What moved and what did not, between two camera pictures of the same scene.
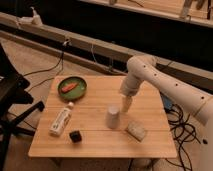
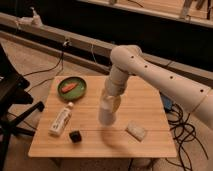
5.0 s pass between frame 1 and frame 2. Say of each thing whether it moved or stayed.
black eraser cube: stayed
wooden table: stayed
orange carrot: stayed
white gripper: moved
